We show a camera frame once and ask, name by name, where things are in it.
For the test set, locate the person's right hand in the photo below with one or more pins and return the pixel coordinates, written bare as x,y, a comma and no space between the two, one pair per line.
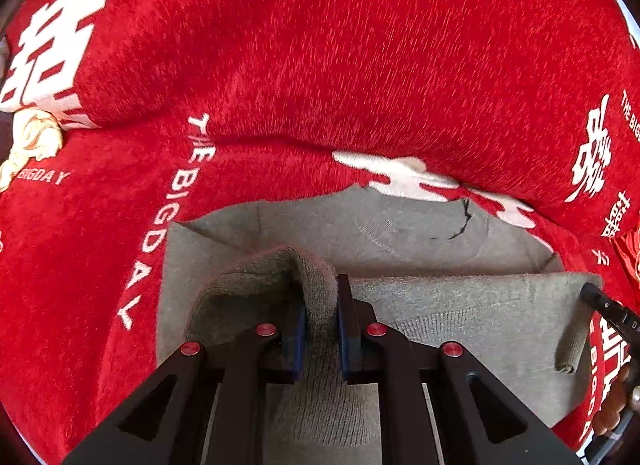
612,402

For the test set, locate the grey knit sweater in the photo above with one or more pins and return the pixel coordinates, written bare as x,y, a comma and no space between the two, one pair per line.
450,315

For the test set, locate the red embroidered cushion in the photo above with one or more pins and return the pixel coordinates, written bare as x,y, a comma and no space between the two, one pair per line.
631,255

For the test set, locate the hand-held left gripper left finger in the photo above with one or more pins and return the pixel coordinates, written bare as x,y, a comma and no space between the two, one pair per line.
298,345

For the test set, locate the orange cream cloth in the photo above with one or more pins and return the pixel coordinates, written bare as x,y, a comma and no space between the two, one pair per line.
35,137

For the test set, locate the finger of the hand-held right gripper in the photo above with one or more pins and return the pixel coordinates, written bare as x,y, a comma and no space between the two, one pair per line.
607,307

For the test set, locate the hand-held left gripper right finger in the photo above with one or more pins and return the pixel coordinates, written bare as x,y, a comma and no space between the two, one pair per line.
343,332

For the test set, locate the red printed sofa cover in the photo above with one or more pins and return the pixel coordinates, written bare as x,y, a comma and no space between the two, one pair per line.
300,70

